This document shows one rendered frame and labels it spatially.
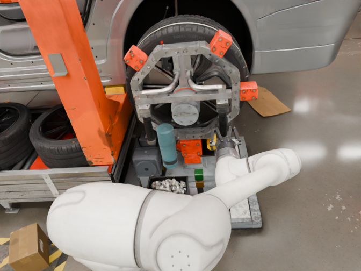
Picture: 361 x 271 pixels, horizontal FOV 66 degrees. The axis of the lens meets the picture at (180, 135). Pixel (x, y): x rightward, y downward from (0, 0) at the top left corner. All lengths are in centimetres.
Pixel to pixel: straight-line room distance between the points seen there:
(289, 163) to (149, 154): 105
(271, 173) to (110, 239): 51
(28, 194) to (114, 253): 177
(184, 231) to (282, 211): 163
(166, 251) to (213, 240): 7
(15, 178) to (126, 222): 171
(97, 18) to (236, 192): 138
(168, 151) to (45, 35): 78
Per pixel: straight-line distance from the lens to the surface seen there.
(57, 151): 197
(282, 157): 96
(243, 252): 181
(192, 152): 164
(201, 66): 192
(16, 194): 227
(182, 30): 138
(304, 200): 210
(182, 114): 131
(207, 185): 189
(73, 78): 136
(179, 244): 40
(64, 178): 197
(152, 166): 181
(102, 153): 159
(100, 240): 48
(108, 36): 181
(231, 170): 97
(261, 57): 182
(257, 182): 78
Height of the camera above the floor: 159
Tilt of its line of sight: 38 degrees down
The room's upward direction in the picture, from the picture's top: 8 degrees counter-clockwise
